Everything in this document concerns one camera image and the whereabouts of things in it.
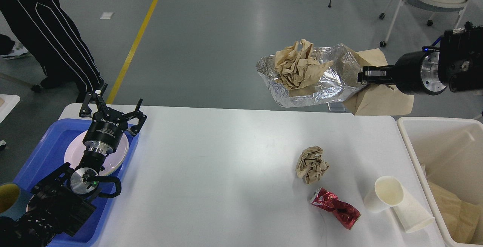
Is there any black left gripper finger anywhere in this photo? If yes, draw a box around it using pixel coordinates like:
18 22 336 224
78 83 114 121
120 98 147 137

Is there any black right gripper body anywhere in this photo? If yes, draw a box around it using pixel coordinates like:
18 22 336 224
391 51 447 96

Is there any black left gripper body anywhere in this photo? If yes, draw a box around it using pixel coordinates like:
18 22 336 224
83 113 128 154

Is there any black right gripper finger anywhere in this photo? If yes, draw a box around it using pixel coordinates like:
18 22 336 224
357 65 395 85

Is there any small brown paper bag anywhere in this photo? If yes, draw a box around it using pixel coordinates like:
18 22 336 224
343 48 414 116

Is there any pink plate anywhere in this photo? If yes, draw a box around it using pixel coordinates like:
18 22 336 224
64 131 129 175

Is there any brown paper ball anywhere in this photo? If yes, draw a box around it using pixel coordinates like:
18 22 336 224
295 146 330 185
273 39 334 90

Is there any large brown paper bag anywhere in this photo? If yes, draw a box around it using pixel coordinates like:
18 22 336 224
428 182 482 244

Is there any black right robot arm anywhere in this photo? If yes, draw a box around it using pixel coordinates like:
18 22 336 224
357 22 483 96

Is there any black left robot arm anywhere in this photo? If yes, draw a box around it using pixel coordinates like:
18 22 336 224
1 83 147 247

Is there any left floor plate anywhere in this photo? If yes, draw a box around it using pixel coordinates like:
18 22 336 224
328 102 346 113

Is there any white plastic bin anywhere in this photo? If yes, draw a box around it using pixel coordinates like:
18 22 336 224
397 117 483 247

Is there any white side table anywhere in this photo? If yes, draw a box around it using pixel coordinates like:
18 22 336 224
0 94 21 123

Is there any person in black tracksuit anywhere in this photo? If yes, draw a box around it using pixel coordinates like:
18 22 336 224
1 0 104 103

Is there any white paper cup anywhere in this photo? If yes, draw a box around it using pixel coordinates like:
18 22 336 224
363 175 435 233

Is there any red foil wrapper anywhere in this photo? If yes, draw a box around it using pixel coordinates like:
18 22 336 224
309 187 361 230

